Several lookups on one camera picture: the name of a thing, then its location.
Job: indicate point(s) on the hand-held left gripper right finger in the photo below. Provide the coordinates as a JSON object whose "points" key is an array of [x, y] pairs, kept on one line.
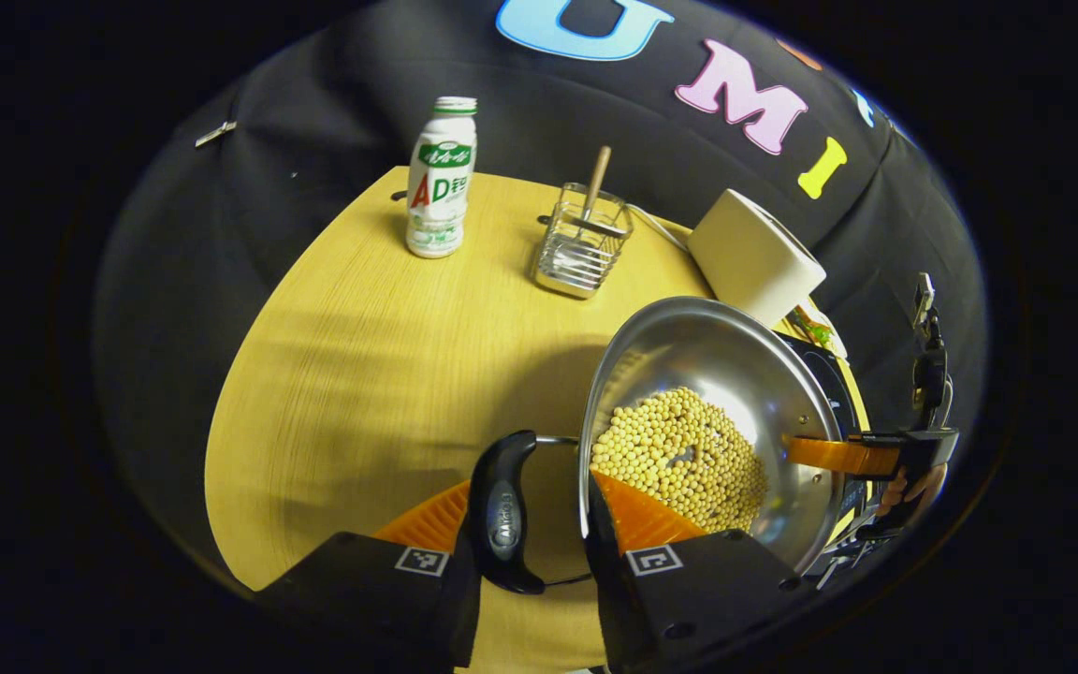
{"points": [[689, 599]]}

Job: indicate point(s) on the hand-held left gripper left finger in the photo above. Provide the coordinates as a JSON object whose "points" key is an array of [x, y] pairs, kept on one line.
{"points": [[361, 590]]}

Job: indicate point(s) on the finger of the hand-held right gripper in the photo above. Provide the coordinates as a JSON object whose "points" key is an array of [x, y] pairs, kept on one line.
{"points": [[838, 456]]}

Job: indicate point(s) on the sandwich on white plate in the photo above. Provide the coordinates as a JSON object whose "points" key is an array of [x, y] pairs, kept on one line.
{"points": [[815, 332]]}

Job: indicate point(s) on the pile of soybeans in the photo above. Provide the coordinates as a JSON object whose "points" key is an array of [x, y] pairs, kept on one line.
{"points": [[679, 449]]}

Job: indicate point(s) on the black backdrop cloth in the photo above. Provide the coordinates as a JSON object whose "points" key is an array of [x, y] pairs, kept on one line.
{"points": [[174, 281]]}

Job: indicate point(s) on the white drink bottle green label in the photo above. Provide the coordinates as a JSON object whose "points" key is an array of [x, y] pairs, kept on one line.
{"points": [[436, 201]]}

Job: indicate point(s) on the silver backdrop clip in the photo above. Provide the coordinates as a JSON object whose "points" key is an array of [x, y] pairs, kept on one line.
{"points": [[216, 134]]}

